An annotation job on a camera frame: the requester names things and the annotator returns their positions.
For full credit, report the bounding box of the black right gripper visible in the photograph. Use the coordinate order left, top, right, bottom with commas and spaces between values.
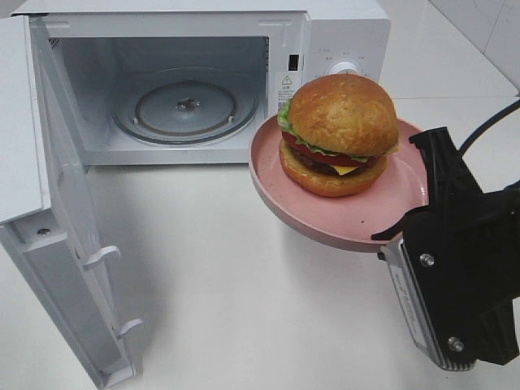
370, 127, 519, 301

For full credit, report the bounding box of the pink round plate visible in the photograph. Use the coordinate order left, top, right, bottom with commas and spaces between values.
249, 117, 428, 252

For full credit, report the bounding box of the burger with lettuce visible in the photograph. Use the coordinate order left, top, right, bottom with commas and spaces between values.
277, 74, 399, 197

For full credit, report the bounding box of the white microwave door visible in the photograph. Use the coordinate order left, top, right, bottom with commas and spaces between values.
1, 15, 136, 389

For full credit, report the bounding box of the upper white microwave knob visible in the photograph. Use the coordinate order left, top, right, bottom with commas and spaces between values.
327, 59, 362, 76

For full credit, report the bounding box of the white warning label sticker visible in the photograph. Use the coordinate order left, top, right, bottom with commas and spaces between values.
275, 71, 301, 112

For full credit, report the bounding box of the glass microwave turntable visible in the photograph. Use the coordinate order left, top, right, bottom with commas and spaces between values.
111, 67, 262, 145

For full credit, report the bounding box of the white microwave oven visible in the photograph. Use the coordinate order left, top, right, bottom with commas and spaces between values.
10, 1, 391, 166

